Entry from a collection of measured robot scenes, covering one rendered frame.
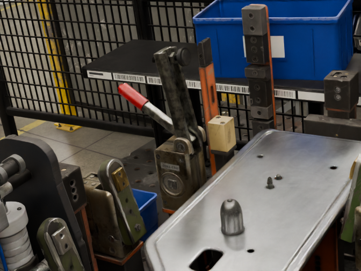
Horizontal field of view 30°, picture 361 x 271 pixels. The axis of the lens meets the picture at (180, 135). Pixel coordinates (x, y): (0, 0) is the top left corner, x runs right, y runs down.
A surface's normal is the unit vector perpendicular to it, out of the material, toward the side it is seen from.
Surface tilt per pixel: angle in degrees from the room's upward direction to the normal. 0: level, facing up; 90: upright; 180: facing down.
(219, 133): 90
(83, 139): 0
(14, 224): 90
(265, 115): 90
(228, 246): 0
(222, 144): 90
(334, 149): 0
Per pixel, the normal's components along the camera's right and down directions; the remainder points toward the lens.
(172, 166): -0.52, 0.42
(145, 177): -0.13, -0.90
